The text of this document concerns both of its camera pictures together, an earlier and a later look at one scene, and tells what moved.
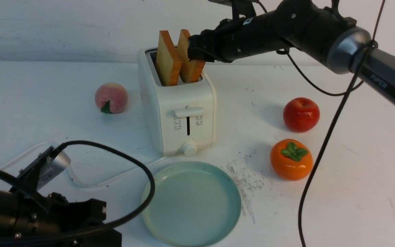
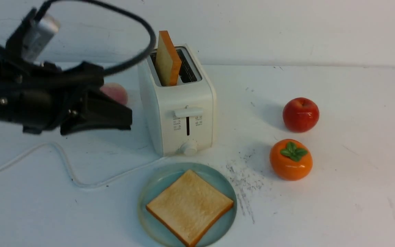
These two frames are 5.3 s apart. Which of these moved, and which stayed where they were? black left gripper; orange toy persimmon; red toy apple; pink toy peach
Moved: black left gripper
Stayed: red toy apple; orange toy persimmon; pink toy peach
